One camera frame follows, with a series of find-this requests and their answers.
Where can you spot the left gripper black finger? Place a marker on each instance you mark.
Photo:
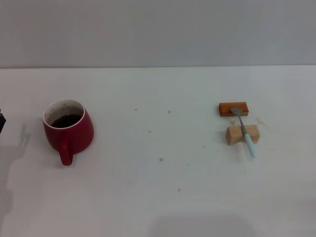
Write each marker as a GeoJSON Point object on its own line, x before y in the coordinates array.
{"type": "Point", "coordinates": [2, 122]}

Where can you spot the red ceramic cup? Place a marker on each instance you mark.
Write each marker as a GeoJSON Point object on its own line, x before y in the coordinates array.
{"type": "Point", "coordinates": [74, 138]}

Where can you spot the orange wooden block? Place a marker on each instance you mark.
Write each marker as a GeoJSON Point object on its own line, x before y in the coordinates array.
{"type": "Point", "coordinates": [225, 108]}

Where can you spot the light wooden arch block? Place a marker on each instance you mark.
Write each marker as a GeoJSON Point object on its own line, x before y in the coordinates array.
{"type": "Point", "coordinates": [234, 135]}

